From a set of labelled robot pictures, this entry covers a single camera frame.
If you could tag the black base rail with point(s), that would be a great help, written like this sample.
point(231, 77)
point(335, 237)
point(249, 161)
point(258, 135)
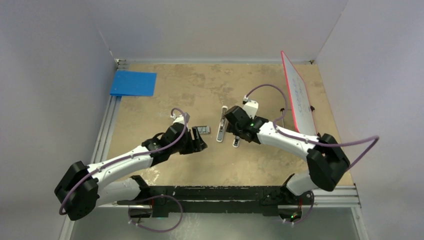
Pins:
point(269, 201)

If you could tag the whiteboard metal stand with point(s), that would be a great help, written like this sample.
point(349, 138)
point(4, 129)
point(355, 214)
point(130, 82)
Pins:
point(283, 112)

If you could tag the staple box tray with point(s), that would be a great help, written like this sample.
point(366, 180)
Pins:
point(203, 129)

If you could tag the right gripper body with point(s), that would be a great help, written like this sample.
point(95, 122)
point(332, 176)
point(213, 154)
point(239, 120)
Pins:
point(235, 131)

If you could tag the small white staple remover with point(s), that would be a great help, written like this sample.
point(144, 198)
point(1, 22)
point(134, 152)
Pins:
point(236, 142)

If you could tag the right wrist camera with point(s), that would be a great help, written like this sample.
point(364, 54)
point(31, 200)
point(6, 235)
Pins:
point(250, 107)

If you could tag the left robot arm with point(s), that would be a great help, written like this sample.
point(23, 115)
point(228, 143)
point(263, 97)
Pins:
point(83, 187)

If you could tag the white stapler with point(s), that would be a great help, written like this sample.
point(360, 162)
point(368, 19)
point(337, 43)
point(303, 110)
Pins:
point(222, 124)

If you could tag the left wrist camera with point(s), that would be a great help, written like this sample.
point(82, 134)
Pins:
point(180, 119)

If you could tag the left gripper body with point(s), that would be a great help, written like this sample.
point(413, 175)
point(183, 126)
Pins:
point(186, 146)

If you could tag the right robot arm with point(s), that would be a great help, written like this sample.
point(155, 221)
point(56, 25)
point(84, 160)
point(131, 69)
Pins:
point(326, 161)

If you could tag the red framed whiteboard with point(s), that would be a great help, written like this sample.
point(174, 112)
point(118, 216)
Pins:
point(300, 105)

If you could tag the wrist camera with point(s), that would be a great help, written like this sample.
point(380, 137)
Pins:
point(250, 107)
point(180, 119)

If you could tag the blue plastic board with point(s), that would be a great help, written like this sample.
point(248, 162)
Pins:
point(133, 83)

